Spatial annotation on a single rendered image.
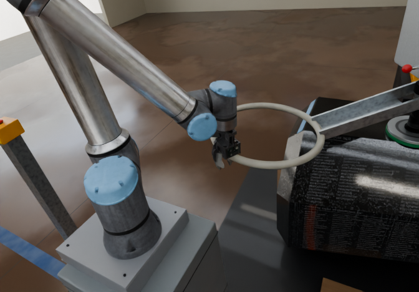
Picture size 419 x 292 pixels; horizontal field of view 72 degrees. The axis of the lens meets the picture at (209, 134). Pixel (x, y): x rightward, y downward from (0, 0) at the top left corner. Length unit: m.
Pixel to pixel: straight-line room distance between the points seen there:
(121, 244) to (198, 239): 0.26
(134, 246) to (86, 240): 0.21
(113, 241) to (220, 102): 0.55
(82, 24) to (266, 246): 1.69
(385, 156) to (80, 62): 1.24
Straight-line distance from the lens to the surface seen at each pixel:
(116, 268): 0.99
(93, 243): 1.10
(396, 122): 1.57
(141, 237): 0.96
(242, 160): 1.11
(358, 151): 1.46
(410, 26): 1.36
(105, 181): 0.86
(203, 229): 1.09
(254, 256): 2.00
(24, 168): 1.83
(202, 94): 0.97
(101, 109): 0.94
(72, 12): 0.74
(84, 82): 0.91
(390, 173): 1.47
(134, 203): 0.89
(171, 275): 1.01
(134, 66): 0.75
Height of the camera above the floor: 1.70
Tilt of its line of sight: 34 degrees down
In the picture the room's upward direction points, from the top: 9 degrees counter-clockwise
